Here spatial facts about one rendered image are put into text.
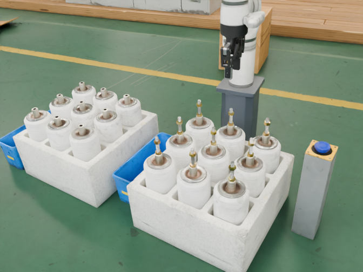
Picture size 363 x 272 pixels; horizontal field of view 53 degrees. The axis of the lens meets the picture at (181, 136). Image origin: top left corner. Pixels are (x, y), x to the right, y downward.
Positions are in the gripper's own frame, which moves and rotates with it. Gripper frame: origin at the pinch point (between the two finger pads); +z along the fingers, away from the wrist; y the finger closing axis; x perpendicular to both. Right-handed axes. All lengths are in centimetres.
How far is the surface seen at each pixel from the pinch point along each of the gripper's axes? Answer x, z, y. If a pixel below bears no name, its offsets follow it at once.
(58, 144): -55, 27, 22
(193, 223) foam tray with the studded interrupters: 1.1, 32.2, 31.5
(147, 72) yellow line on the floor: -81, 47, -77
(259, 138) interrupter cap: 9.5, 21.7, 0.3
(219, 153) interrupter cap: 0.9, 21.8, 11.9
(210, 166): -0.1, 23.9, 16.2
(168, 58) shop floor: -80, 47, -101
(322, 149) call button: 28.8, 14.2, 9.1
